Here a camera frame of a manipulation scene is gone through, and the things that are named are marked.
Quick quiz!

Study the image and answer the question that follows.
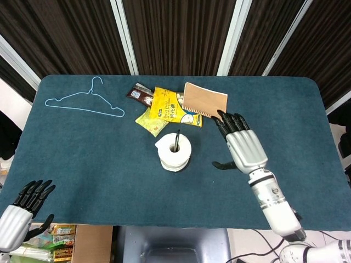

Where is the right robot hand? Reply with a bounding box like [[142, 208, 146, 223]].
[[211, 109, 269, 174]]

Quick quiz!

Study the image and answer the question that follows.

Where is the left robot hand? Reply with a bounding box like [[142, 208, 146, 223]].
[[0, 179, 56, 253]]

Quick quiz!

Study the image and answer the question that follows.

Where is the white toilet paper roll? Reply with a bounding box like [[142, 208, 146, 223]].
[[154, 132, 193, 173]]

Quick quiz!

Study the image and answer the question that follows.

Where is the white rolled paper bundle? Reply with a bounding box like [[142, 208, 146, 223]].
[[9, 245, 54, 261]]

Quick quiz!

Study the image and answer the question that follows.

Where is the brown spiral notebook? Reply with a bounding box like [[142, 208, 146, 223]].
[[182, 82, 228, 120]]

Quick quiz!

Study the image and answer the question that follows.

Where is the brown cardboard box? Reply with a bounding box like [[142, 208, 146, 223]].
[[71, 224, 114, 263]]

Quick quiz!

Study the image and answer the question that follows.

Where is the large yellow snack bag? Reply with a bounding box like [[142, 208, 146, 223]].
[[149, 87, 203, 128]]

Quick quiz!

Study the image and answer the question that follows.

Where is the black chair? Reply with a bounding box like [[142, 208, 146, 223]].
[[327, 105, 351, 159], [0, 109, 23, 161]]

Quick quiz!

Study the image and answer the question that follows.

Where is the small yellow packet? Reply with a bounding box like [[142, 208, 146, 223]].
[[135, 106, 169, 138]]

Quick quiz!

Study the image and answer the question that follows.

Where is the teal felt table cover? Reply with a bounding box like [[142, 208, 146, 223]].
[[0, 75, 351, 231]]

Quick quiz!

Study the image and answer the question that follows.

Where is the grey robot torso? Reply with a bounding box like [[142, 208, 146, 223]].
[[116, 226, 230, 263]]

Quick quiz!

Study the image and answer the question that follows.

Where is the brown snack packet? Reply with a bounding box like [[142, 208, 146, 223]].
[[126, 83, 154, 107]]

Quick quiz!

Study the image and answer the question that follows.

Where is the black floor cable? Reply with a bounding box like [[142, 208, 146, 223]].
[[227, 229, 287, 263]]

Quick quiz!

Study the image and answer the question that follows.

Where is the white partition frame post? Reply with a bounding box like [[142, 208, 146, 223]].
[[216, 0, 244, 77], [0, 34, 42, 91], [325, 90, 351, 116], [109, 0, 139, 76], [262, 0, 305, 77]]

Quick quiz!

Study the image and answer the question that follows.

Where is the light blue wire hanger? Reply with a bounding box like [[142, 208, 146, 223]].
[[44, 76, 126, 118]]

